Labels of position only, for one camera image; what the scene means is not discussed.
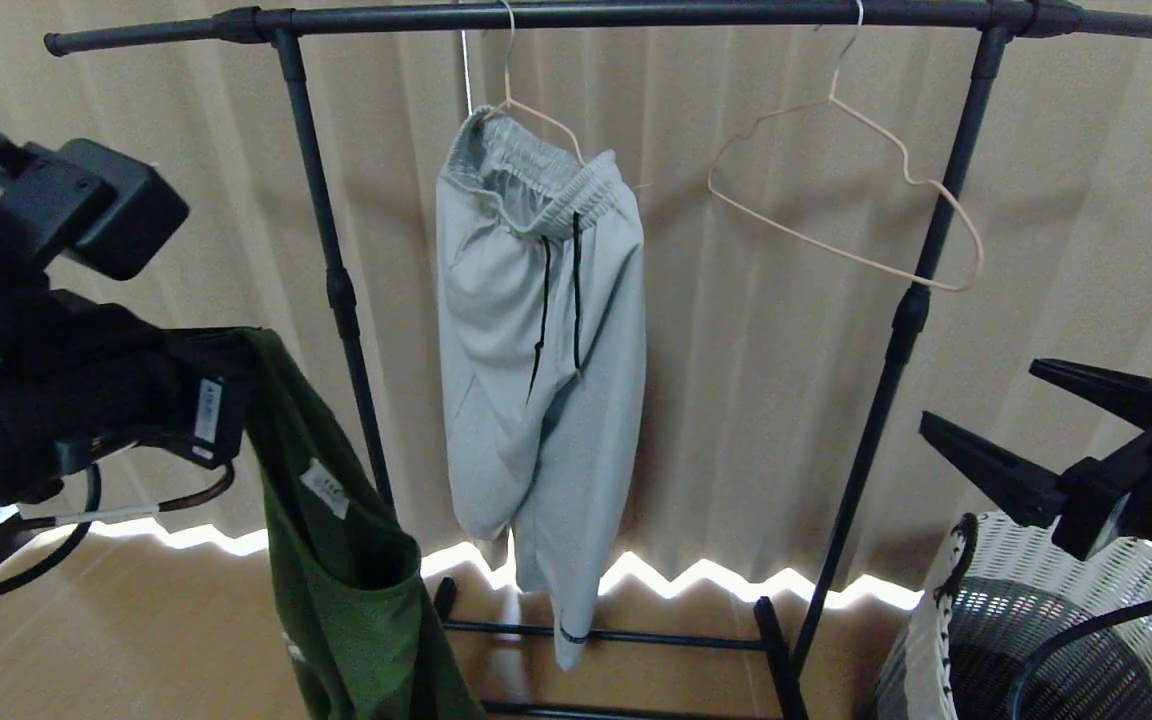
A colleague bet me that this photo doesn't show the beige curtain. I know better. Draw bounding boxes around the beige curtain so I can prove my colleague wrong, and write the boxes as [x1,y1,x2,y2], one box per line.
[0,0,1152,611]

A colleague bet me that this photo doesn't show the pink clothes hanger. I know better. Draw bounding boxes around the pink clothes hanger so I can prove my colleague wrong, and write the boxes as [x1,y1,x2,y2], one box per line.
[706,0,984,293]
[481,0,653,191]

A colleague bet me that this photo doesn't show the white laundry basket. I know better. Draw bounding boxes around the white laundry basket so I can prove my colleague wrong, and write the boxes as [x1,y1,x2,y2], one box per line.
[876,510,1152,720]

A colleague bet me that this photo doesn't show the pale grey shorts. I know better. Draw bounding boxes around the pale grey shorts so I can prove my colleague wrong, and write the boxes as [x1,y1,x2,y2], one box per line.
[436,105,649,673]

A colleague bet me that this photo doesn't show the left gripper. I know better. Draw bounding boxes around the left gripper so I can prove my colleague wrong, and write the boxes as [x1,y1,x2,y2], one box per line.
[0,295,259,481]

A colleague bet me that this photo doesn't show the green shirt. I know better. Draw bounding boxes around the green shirt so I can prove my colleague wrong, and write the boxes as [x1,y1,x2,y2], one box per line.
[236,328,487,720]

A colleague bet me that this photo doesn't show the black clothes rack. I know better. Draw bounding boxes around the black clothes rack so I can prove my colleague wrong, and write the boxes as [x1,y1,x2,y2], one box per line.
[44,0,1152,720]

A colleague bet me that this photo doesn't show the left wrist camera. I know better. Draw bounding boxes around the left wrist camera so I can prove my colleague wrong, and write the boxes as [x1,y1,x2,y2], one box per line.
[0,138,190,311]

